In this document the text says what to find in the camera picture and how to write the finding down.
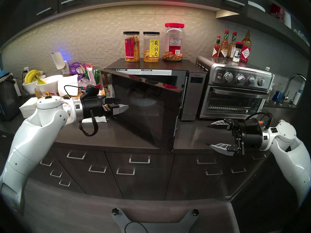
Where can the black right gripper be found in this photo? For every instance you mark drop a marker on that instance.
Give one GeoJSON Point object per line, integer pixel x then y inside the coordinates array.
{"type": "Point", "coordinates": [250, 136]}

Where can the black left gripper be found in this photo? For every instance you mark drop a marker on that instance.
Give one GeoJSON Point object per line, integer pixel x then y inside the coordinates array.
{"type": "Point", "coordinates": [93, 106]}

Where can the black glass microwave door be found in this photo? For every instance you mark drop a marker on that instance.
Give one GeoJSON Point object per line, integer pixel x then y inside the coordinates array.
{"type": "Point", "coordinates": [143, 108]}

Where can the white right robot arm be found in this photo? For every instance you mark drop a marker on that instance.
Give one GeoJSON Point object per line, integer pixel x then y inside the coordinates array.
{"type": "Point", "coordinates": [289, 152]}

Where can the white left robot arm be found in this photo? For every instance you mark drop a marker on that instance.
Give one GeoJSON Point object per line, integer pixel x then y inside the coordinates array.
{"type": "Point", "coordinates": [34, 142]}

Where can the red cup with sachets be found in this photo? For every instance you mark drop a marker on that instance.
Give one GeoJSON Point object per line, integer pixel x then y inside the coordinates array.
{"type": "Point", "coordinates": [93, 76]}

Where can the clear plastic bag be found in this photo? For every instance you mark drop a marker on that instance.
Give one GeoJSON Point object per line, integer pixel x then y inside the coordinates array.
{"type": "Point", "coordinates": [82, 82]}

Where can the white crumpled paper bag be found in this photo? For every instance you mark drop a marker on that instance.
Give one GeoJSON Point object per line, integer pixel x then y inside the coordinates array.
{"type": "Point", "coordinates": [69, 85]}

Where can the stainless steel toaster oven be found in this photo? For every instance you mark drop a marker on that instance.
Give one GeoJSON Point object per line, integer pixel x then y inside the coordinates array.
{"type": "Point", "coordinates": [216, 84]}

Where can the snack jar with red label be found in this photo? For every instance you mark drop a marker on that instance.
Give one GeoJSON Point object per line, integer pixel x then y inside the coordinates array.
{"type": "Point", "coordinates": [131, 49]}

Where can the silver toaster oven knob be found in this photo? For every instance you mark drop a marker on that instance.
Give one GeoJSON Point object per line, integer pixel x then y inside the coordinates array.
{"type": "Point", "coordinates": [261, 81]}
{"type": "Point", "coordinates": [251, 79]}
{"type": "Point", "coordinates": [240, 78]}
{"type": "Point", "coordinates": [228, 77]}

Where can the clear soap pump bottle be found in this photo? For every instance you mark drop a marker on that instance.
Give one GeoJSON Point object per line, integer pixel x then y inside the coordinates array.
{"type": "Point", "coordinates": [269, 97]}

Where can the snack pack with yellow print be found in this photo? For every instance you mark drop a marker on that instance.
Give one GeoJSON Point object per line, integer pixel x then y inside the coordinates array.
{"type": "Point", "coordinates": [51, 93]}

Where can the snack jar with yellow label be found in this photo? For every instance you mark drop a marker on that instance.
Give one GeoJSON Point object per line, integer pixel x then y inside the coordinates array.
{"type": "Point", "coordinates": [151, 49]}

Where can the large white bowl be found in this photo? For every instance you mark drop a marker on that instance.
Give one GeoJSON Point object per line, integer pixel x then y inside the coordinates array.
{"type": "Point", "coordinates": [48, 85]}

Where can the chrome sink faucet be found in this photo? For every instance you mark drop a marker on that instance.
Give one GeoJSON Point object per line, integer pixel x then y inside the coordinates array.
{"type": "Point", "coordinates": [284, 96]}

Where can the black star knob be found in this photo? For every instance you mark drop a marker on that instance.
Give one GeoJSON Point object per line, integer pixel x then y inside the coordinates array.
{"type": "Point", "coordinates": [195, 212]}
{"type": "Point", "coordinates": [115, 211]}

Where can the white dish soap bottle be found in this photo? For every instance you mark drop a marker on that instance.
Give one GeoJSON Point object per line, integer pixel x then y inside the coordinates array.
{"type": "Point", "coordinates": [297, 97]}

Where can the clear jar with red lid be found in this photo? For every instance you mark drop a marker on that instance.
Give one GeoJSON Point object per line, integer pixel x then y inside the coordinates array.
{"type": "Point", "coordinates": [173, 44]}

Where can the small red hot sauce bottle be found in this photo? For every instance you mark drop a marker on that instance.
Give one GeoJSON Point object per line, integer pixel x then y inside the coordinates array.
{"type": "Point", "coordinates": [216, 51]}

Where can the brown sauce bottle red cap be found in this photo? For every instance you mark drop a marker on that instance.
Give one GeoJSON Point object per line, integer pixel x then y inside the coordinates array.
{"type": "Point", "coordinates": [224, 50]}

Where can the large Tabasco sauce bottle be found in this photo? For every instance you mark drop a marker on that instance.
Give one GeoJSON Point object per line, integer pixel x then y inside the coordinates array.
{"type": "Point", "coordinates": [246, 53]}

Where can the white napkin stack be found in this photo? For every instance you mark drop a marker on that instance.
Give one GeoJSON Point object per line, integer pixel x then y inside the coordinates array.
{"type": "Point", "coordinates": [28, 107]}

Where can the small white bowl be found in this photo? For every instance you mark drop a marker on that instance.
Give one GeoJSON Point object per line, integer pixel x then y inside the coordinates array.
{"type": "Point", "coordinates": [29, 88]}

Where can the dark lower cabinet unit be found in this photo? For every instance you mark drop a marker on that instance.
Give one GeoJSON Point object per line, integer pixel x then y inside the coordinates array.
{"type": "Point", "coordinates": [145, 186]}

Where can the yellow banana bunch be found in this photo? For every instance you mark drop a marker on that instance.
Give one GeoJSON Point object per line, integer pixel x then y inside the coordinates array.
{"type": "Point", "coordinates": [30, 76]}

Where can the sauce bottle with green neck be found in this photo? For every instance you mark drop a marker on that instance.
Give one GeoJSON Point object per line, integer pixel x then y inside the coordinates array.
{"type": "Point", "coordinates": [232, 44]}

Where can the row of clear glasses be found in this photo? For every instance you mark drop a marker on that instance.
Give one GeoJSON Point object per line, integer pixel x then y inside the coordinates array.
{"type": "Point", "coordinates": [302, 36]}

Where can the white paper cup stack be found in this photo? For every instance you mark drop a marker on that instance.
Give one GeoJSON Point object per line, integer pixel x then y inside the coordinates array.
{"type": "Point", "coordinates": [287, 19]}

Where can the stack of white plates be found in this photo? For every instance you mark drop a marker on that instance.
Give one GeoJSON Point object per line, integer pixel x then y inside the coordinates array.
{"type": "Point", "coordinates": [256, 5]}

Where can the stack of red cups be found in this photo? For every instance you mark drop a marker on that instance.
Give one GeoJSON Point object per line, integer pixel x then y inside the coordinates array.
{"type": "Point", "coordinates": [277, 11]}

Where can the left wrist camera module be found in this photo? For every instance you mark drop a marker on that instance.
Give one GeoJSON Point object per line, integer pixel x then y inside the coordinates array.
{"type": "Point", "coordinates": [90, 90]}

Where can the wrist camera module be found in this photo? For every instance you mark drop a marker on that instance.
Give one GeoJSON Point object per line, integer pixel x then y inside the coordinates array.
{"type": "Point", "coordinates": [252, 124]}
{"type": "Point", "coordinates": [90, 90]}

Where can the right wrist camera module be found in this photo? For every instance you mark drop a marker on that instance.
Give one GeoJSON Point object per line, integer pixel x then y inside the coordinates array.
{"type": "Point", "coordinates": [252, 124]}

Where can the white wall plug-in device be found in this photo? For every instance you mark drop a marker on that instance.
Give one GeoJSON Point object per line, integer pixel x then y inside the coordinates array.
{"type": "Point", "coordinates": [57, 60]}

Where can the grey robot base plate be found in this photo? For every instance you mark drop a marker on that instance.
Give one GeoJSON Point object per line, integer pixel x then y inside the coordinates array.
{"type": "Point", "coordinates": [177, 225]}

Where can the dark wall shelf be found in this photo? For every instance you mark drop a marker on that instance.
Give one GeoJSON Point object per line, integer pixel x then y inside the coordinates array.
{"type": "Point", "coordinates": [264, 22]}

